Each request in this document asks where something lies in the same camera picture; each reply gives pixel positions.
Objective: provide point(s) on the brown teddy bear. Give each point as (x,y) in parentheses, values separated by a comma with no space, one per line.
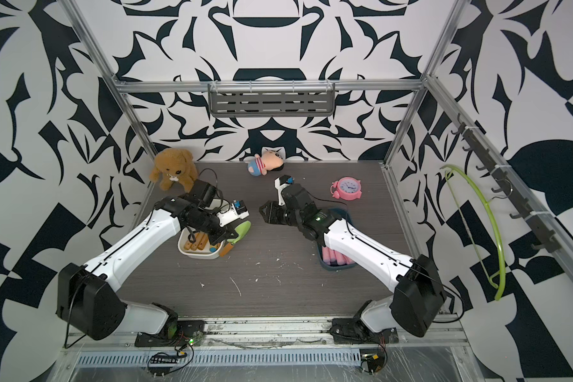
(174,166)

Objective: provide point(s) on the grey wall shelf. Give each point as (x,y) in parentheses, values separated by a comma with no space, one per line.
(251,99)

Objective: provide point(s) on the black hook rail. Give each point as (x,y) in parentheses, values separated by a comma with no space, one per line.
(507,187)

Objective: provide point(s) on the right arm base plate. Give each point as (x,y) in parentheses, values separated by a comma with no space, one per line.
(353,331)

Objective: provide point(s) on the pink alarm clock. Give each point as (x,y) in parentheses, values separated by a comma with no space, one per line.
(346,188)

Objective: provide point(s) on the small plush doll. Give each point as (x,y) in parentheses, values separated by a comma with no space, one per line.
(271,159)

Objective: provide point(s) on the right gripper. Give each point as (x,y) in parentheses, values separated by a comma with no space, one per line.
(270,214)

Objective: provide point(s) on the black connector box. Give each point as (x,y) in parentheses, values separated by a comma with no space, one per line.
(372,363)

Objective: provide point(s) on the teal storage box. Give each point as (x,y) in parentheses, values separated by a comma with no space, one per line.
(342,213)

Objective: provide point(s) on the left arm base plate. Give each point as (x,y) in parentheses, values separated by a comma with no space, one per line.
(175,333)

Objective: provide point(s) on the black power strip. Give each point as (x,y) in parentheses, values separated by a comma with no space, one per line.
(163,360)

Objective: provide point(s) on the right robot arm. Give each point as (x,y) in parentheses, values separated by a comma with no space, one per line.
(417,292)

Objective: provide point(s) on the purple shovel pink handle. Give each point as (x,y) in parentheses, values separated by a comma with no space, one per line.
(334,259)

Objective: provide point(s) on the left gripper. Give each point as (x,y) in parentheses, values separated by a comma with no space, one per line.
(228,231)

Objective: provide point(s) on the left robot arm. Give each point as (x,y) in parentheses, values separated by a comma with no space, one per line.
(87,294)

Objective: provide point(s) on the white storage tray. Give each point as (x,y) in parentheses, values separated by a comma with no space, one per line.
(205,254)

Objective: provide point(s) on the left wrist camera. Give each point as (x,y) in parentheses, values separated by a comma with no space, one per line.
(237,210)

